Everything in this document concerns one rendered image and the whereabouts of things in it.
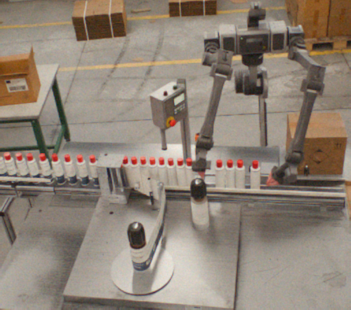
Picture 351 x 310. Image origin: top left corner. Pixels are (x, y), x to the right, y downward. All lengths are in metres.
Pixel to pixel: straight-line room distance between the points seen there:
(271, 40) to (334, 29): 3.06
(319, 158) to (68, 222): 1.45
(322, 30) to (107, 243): 4.11
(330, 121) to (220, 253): 1.01
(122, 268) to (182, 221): 0.43
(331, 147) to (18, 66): 2.53
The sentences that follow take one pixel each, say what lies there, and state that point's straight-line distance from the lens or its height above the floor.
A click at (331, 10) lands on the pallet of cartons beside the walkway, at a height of 0.45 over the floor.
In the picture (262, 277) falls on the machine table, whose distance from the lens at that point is 2.70.
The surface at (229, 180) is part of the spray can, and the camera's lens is 2.97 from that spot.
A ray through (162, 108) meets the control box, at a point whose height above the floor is 1.43.
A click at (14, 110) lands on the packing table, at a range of 4.26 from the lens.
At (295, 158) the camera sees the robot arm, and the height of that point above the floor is 1.15.
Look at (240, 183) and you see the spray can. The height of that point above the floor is 0.95.
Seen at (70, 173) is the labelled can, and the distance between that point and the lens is 3.16.
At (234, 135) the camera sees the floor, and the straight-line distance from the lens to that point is 4.92.
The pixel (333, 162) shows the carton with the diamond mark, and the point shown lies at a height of 0.94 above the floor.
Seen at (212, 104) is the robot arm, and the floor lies 1.43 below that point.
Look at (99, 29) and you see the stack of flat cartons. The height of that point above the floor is 0.13.
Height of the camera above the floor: 2.93
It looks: 36 degrees down
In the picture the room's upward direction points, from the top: 6 degrees counter-clockwise
